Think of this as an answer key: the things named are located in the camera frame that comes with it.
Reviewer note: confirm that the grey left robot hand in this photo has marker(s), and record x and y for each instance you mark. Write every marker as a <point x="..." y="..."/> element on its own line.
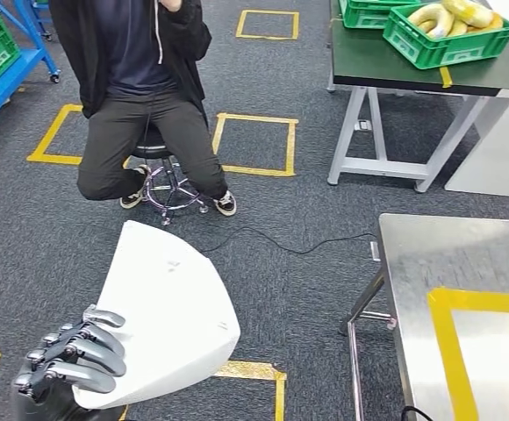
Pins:
<point x="83" y="360"/>

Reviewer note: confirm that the white plastic car part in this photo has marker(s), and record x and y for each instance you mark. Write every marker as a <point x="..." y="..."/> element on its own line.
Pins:
<point x="166" y="314"/>

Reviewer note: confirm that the blue metal shelf rack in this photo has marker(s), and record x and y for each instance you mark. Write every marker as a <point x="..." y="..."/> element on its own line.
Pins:
<point x="0" y="102"/>

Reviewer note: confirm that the stainless steel workbench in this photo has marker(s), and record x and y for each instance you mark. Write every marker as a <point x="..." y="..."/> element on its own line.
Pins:
<point x="412" y="255"/>

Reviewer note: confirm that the yellow workbench tape outline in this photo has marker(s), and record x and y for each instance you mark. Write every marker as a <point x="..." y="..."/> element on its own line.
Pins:
<point x="448" y="348"/>

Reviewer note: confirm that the black round stool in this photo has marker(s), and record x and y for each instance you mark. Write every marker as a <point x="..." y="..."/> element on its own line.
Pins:
<point x="149" y="148"/>

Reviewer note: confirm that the person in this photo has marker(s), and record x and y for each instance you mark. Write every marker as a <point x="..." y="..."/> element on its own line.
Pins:
<point x="140" y="58"/>

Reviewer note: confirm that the green top work table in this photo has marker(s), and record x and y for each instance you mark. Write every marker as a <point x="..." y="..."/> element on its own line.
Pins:
<point x="368" y="58"/>

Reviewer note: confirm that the short yellow tape strip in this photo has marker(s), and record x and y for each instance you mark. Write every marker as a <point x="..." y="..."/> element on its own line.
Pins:
<point x="445" y="77"/>

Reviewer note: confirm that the yellow wrapped coil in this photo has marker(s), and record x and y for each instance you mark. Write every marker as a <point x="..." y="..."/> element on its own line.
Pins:
<point x="496" y="22"/>
<point x="469" y="11"/>
<point x="441" y="17"/>

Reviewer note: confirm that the white cabinet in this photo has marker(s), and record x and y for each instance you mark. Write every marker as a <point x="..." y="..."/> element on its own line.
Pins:
<point x="500" y="151"/>

